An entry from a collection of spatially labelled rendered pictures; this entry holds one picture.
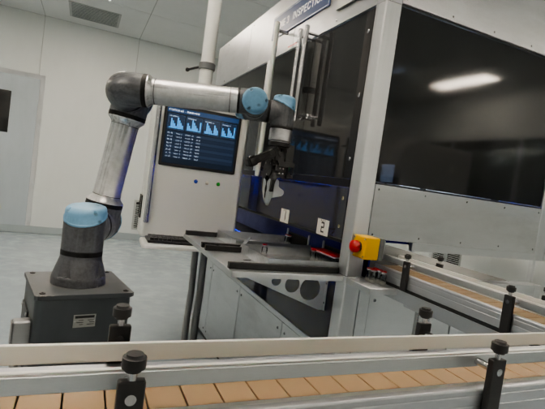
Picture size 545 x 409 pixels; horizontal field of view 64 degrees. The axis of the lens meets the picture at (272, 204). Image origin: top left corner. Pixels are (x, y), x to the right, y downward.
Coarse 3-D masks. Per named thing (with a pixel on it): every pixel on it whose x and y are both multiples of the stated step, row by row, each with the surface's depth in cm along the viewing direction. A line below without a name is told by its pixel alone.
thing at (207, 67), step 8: (208, 0) 227; (216, 0) 225; (208, 8) 226; (216, 8) 225; (208, 16) 225; (216, 16) 225; (208, 24) 225; (216, 24) 226; (208, 32) 225; (216, 32) 227; (208, 40) 226; (216, 40) 228; (208, 48) 226; (216, 48) 229; (208, 56) 226; (200, 64) 226; (208, 64) 226; (200, 72) 227; (208, 72) 227; (200, 80) 227; (208, 80) 228
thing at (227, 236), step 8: (224, 232) 196; (232, 232) 198; (240, 232) 199; (248, 232) 201; (224, 240) 185; (232, 240) 176; (240, 240) 172; (256, 240) 201; (264, 240) 205; (272, 240) 206; (280, 240) 208
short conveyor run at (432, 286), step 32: (384, 256) 149; (416, 288) 130; (448, 288) 124; (480, 288) 113; (512, 288) 100; (544, 288) 107; (448, 320) 118; (480, 320) 109; (512, 320) 101; (544, 320) 101
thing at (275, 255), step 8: (248, 248) 158; (256, 248) 166; (272, 248) 169; (280, 248) 170; (288, 248) 172; (296, 248) 173; (304, 248) 175; (248, 256) 157; (256, 256) 150; (264, 256) 144; (272, 256) 164; (280, 256) 166; (288, 256) 169; (296, 256) 171; (304, 256) 174; (288, 264) 144; (296, 264) 145; (304, 264) 146; (312, 264) 147; (320, 264) 149; (328, 264) 150; (336, 264) 151
